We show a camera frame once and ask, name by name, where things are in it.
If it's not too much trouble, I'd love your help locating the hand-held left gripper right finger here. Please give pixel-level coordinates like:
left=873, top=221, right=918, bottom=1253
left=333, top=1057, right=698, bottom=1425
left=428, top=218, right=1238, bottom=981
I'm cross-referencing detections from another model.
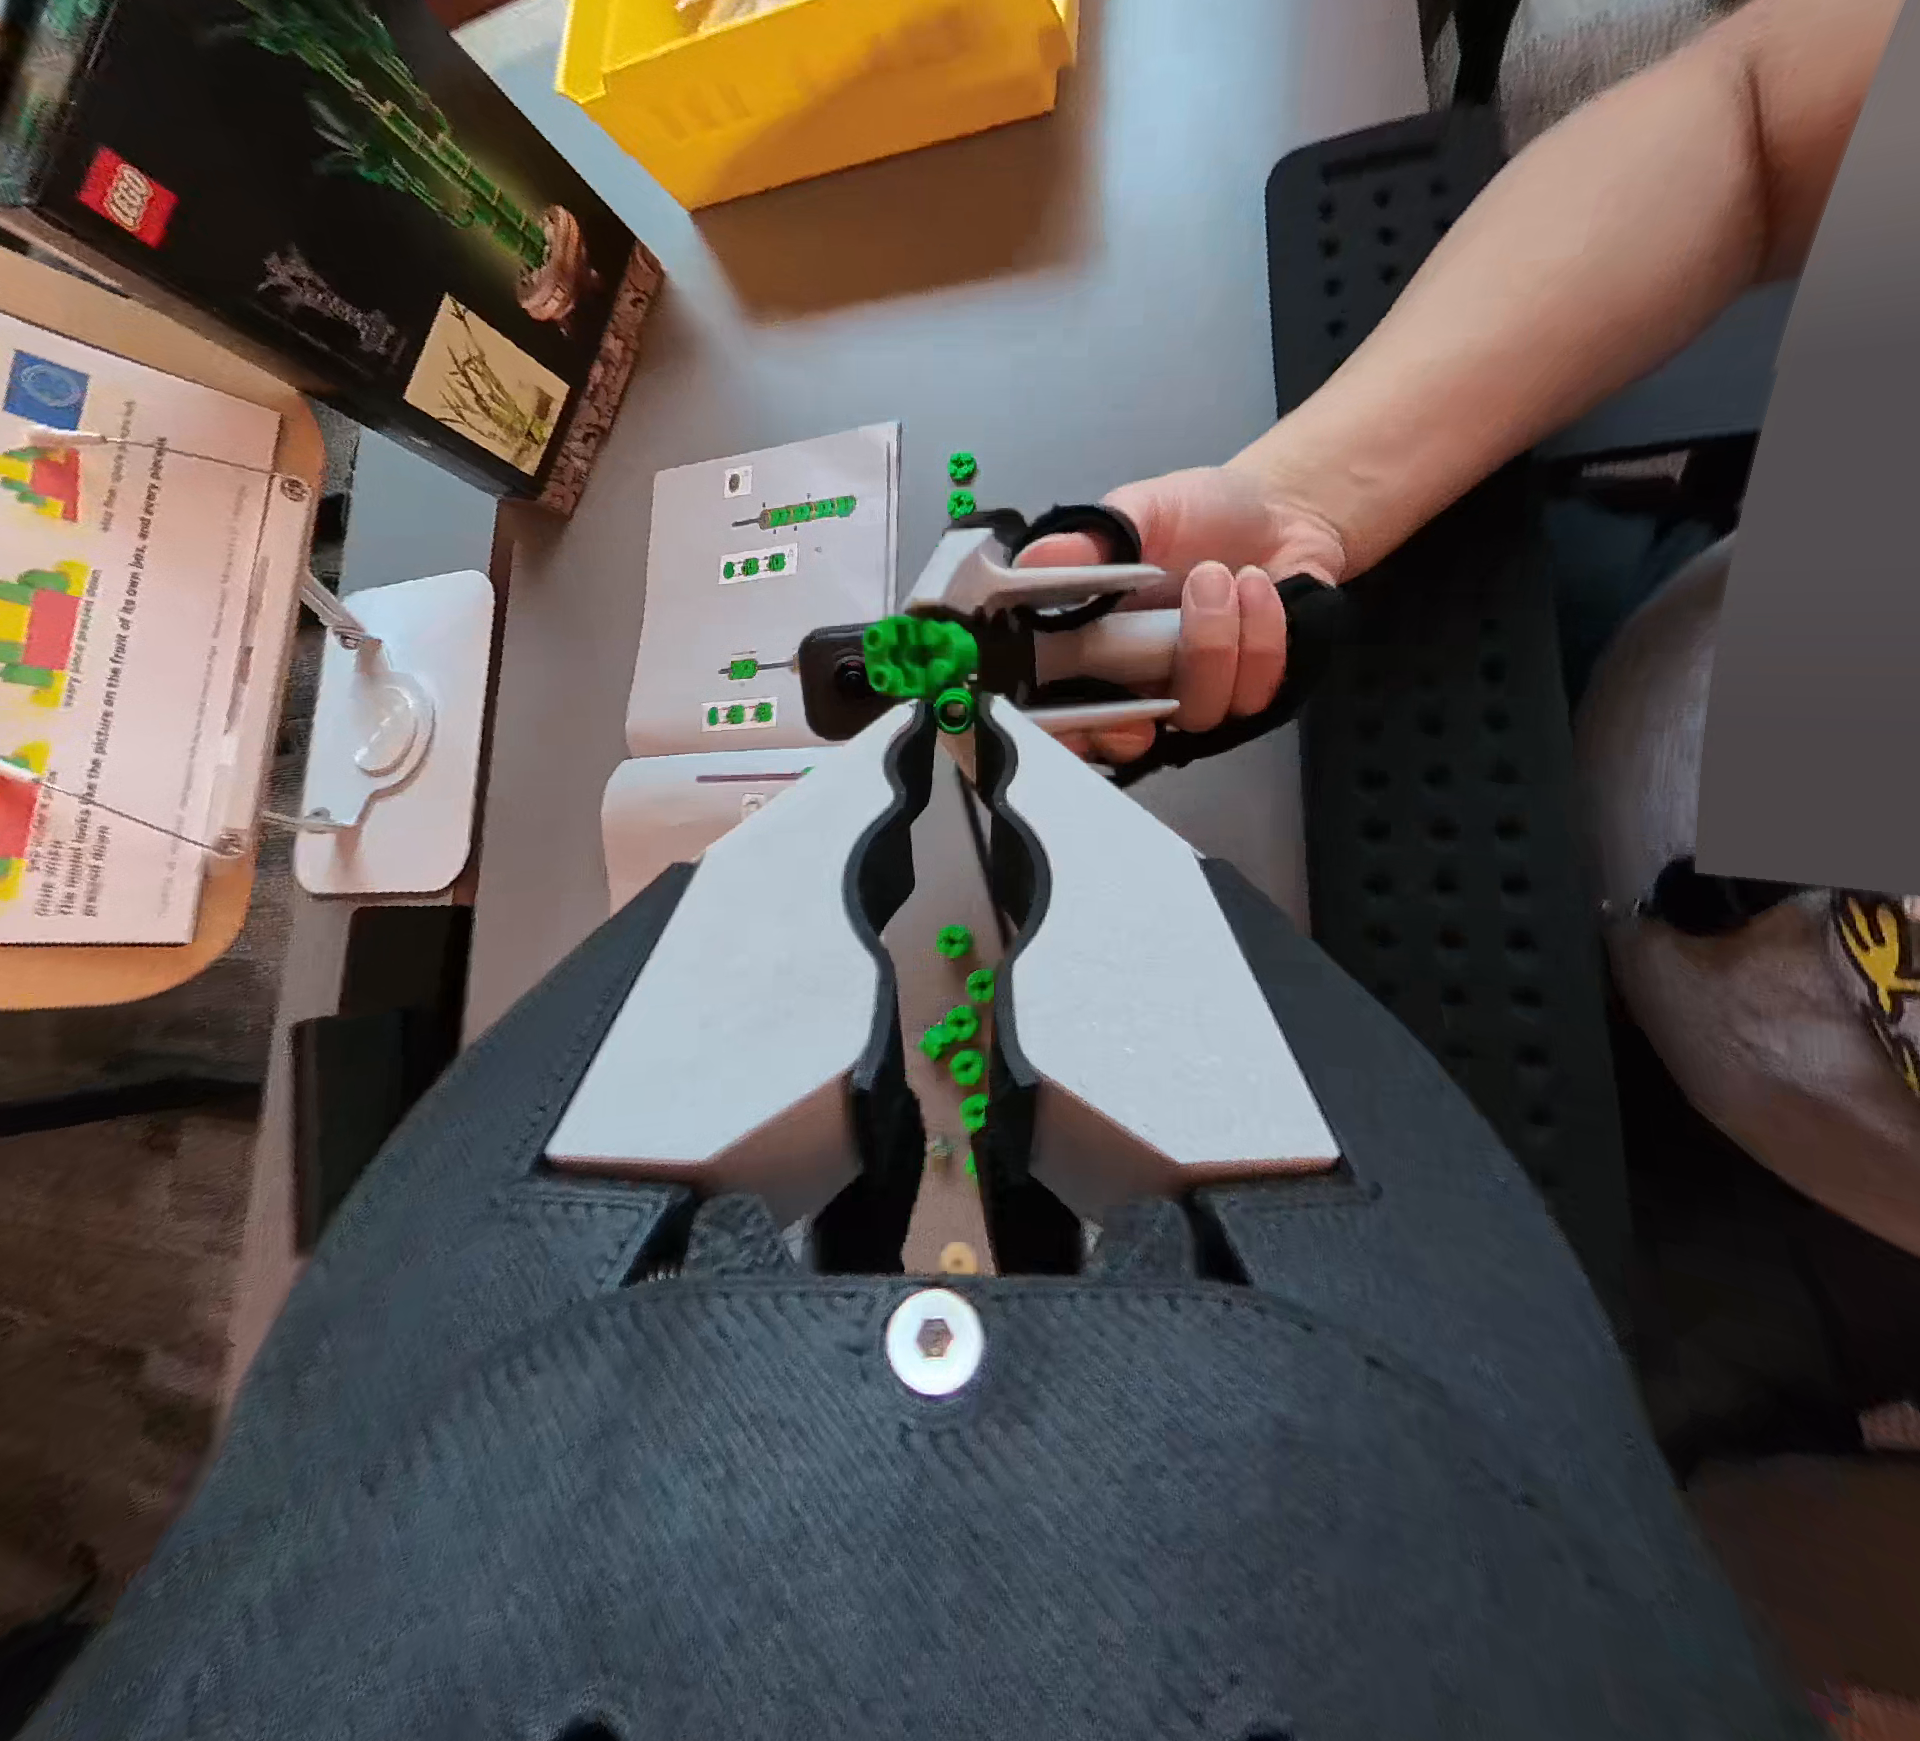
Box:
left=958, top=698, right=1344, bottom=1192

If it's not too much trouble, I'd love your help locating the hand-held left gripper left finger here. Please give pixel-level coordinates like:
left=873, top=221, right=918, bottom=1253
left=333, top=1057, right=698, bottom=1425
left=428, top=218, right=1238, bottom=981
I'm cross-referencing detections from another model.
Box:
left=544, top=702, right=939, bottom=1199

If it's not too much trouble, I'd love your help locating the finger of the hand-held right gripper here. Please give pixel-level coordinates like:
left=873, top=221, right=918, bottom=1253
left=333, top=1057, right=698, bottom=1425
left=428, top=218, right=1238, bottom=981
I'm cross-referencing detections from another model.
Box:
left=905, top=530, right=1029, bottom=633

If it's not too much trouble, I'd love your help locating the large green round brick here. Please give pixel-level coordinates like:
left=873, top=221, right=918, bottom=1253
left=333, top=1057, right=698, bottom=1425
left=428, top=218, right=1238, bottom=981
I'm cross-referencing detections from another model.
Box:
left=864, top=614, right=980, bottom=702

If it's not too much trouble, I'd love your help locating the person's right forearm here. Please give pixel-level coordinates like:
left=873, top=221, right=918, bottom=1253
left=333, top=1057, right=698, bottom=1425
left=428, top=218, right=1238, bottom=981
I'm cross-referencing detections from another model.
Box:
left=1231, top=0, right=1920, bottom=580

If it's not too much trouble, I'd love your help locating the grey desk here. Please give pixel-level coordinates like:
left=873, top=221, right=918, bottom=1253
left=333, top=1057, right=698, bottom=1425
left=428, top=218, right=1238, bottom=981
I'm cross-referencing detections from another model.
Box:
left=338, top=0, right=1435, bottom=1269

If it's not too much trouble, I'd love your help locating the person's right hand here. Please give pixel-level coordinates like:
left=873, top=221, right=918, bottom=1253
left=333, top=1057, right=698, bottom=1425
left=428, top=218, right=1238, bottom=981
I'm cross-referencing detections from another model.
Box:
left=1017, top=466, right=1352, bottom=770

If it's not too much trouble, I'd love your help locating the white instruction booklet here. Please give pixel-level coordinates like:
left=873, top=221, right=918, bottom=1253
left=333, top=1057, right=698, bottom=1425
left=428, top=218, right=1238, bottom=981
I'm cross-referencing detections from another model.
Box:
left=600, top=421, right=905, bottom=918

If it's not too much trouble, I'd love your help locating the row of green round bricks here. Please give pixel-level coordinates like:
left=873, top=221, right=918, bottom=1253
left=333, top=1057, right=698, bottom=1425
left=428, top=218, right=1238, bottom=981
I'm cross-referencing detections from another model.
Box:
left=920, top=922, right=1002, bottom=1180

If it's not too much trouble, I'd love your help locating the black perforated office chair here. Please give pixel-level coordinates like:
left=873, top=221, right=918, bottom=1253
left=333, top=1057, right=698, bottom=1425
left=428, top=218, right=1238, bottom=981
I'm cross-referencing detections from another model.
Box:
left=1264, top=106, right=1772, bottom=1323

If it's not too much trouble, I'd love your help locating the white stand base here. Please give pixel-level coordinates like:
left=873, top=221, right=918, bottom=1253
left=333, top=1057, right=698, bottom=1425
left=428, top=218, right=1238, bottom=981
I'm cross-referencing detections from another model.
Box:
left=294, top=567, right=498, bottom=901

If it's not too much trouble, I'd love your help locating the yellow plastic bin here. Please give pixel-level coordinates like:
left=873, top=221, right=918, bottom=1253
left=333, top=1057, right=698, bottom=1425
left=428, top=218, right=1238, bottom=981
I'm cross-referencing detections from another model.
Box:
left=557, top=0, right=1094, bottom=213

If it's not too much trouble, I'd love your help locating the person's grey printed clothing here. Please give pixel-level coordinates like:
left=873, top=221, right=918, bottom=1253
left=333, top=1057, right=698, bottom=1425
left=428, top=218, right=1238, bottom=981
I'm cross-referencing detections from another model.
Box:
left=1574, top=533, right=1920, bottom=1247

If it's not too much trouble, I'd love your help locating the instruction sheet on clipboard stand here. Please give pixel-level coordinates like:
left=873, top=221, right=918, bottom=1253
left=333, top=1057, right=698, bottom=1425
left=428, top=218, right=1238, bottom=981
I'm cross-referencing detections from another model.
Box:
left=0, top=249, right=324, bottom=1008

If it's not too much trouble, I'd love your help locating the colour printed instruction sheet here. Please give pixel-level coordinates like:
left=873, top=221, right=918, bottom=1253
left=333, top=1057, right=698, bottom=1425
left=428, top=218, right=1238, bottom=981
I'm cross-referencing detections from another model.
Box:
left=0, top=308, right=285, bottom=949

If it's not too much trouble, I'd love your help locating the black toy set box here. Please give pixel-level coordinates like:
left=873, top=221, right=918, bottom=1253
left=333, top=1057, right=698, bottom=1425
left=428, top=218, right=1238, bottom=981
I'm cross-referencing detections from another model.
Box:
left=0, top=0, right=664, bottom=515

